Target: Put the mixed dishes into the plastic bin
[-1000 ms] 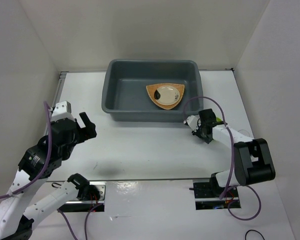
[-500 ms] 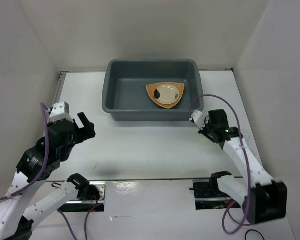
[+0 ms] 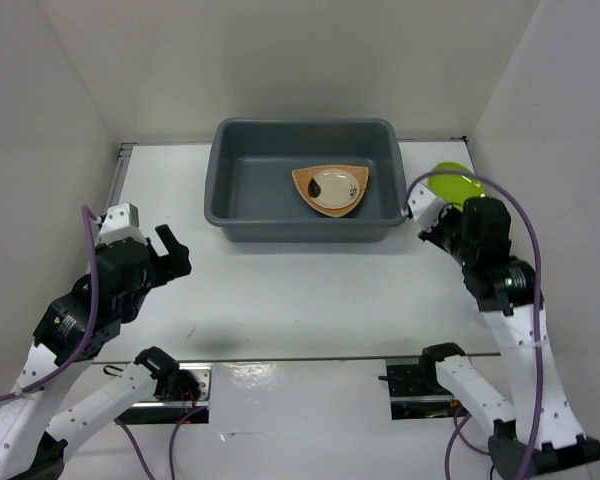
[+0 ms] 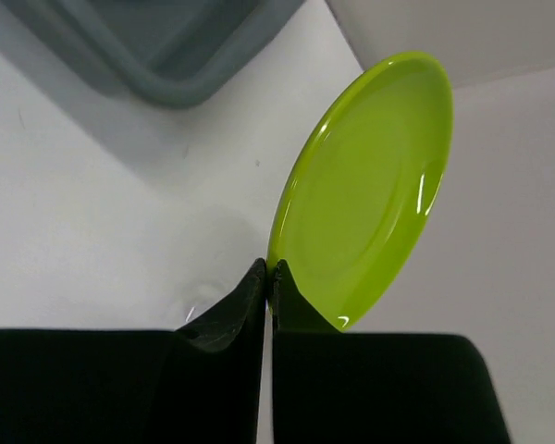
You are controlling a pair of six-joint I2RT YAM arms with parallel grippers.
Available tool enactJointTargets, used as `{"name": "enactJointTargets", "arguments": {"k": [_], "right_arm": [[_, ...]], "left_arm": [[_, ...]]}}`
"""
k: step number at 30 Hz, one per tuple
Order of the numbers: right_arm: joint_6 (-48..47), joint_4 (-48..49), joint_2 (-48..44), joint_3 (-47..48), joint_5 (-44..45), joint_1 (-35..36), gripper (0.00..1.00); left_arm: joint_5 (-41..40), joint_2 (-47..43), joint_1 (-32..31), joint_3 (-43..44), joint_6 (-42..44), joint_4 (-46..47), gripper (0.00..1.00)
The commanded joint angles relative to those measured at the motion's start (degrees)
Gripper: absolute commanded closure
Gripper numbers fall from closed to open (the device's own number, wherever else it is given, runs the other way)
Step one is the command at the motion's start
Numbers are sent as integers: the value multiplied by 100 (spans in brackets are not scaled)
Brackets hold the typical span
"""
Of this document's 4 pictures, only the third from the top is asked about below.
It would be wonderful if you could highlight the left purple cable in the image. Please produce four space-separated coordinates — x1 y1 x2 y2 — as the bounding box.
0 203 211 480

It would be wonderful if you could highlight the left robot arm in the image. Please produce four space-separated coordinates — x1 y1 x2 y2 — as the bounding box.
0 225 199 479

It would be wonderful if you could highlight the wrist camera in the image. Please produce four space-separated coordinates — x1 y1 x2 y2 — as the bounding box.
98 203 147 245
405 182 447 228

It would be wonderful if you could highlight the grey plastic bin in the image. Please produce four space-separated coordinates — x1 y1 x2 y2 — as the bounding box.
204 118 406 243

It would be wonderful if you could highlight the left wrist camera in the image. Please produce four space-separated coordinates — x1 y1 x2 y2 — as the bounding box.
98 203 147 245

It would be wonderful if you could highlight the green plastic plate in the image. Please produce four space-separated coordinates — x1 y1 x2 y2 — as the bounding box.
427 162 485 210

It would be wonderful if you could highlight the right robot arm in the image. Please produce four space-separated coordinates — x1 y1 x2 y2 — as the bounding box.
409 191 600 479

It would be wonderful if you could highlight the orange woven triangular basket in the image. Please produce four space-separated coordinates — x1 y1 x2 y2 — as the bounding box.
291 164 370 218

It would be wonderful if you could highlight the cream ceramic plate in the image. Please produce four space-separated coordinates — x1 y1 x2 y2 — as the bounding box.
308 169 360 210

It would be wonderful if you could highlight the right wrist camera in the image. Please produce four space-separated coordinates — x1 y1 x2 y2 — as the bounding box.
405 182 447 228

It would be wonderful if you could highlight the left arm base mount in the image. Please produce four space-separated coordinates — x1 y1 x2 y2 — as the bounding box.
119 363 212 425

